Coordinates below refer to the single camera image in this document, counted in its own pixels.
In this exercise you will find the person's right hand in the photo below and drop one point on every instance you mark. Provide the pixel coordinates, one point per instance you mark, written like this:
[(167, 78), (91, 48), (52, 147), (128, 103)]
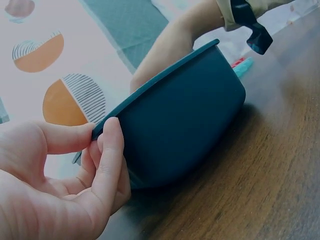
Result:
[(172, 47)]

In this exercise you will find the person's left hand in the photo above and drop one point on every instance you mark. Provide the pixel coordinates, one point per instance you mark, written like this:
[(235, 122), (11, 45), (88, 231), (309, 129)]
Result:
[(37, 195)]

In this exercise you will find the dark teal bowl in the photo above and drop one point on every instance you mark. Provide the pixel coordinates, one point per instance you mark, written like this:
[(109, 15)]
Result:
[(180, 120)]

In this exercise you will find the person's right forearm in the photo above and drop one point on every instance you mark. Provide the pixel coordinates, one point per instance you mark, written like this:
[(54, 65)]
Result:
[(225, 15)]

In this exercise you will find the red and teal object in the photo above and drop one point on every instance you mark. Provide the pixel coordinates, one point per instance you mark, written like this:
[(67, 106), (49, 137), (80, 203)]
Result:
[(243, 66)]

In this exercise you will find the black wrist band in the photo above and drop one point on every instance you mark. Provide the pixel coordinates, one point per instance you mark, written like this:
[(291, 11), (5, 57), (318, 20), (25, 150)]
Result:
[(258, 37)]

